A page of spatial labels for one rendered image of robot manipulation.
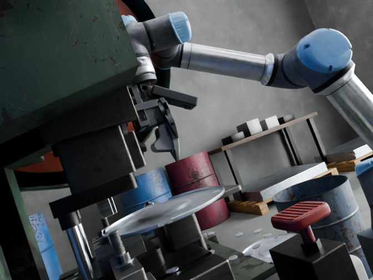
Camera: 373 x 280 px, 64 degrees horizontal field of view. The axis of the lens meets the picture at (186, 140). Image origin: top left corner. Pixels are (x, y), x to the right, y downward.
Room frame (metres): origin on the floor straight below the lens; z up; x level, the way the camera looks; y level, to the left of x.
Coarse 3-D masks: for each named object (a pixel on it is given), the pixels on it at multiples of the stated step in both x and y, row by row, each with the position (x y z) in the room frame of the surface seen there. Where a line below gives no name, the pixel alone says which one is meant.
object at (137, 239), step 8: (96, 240) 0.65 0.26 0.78; (128, 240) 0.58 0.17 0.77; (136, 240) 0.59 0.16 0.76; (96, 248) 0.56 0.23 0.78; (104, 248) 0.56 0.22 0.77; (112, 248) 0.57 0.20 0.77; (128, 248) 0.58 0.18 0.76; (136, 248) 0.58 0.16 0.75; (144, 248) 0.59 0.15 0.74; (96, 256) 0.56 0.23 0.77; (104, 256) 0.56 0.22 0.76; (112, 256) 0.57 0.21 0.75; (136, 256) 0.58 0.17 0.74; (104, 264) 0.56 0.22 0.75
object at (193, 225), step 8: (224, 192) 0.67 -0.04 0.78; (232, 192) 0.67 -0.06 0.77; (216, 200) 0.66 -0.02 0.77; (192, 216) 0.66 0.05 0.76; (168, 224) 0.64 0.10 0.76; (176, 224) 0.64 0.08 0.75; (184, 224) 0.65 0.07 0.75; (192, 224) 0.65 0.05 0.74; (160, 232) 0.67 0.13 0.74; (168, 232) 0.63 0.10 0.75; (176, 232) 0.64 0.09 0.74; (184, 232) 0.64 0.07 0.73; (192, 232) 0.65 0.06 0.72; (200, 232) 0.66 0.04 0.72; (160, 240) 0.70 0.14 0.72; (168, 240) 0.64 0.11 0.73; (176, 240) 0.64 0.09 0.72; (184, 240) 0.64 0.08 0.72; (192, 240) 0.65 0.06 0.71; (200, 240) 0.65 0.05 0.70; (168, 248) 0.65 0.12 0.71; (176, 248) 0.63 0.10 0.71; (208, 248) 0.67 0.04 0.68
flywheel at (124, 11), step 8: (120, 0) 1.06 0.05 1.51; (120, 8) 1.06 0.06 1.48; (128, 8) 1.07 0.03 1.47; (128, 128) 1.01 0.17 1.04; (48, 160) 0.92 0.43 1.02; (56, 160) 0.93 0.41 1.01; (24, 168) 0.89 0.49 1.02; (32, 168) 0.90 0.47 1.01; (40, 168) 0.91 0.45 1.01; (48, 168) 0.92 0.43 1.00; (56, 168) 0.92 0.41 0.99
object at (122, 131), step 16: (112, 128) 0.60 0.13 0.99; (64, 144) 0.56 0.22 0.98; (80, 144) 0.57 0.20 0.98; (96, 144) 0.58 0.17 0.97; (112, 144) 0.59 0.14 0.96; (128, 144) 0.63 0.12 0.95; (144, 144) 0.65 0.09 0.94; (64, 160) 0.56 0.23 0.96; (80, 160) 0.57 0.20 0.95; (96, 160) 0.58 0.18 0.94; (112, 160) 0.59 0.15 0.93; (128, 160) 0.60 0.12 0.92; (144, 160) 0.64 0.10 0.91; (80, 176) 0.57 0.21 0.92; (96, 176) 0.57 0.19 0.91; (112, 176) 0.58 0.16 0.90
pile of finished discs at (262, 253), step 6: (282, 234) 1.41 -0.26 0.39; (288, 234) 1.39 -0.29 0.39; (294, 234) 1.36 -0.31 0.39; (264, 240) 1.43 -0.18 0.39; (270, 240) 1.40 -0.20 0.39; (276, 240) 1.38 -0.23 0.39; (282, 240) 1.35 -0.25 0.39; (252, 246) 1.41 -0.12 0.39; (264, 246) 1.36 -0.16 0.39; (270, 246) 1.32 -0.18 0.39; (258, 252) 1.31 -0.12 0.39; (264, 252) 1.28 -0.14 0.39; (258, 258) 1.25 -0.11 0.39; (264, 258) 1.23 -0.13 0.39; (270, 258) 1.21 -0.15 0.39
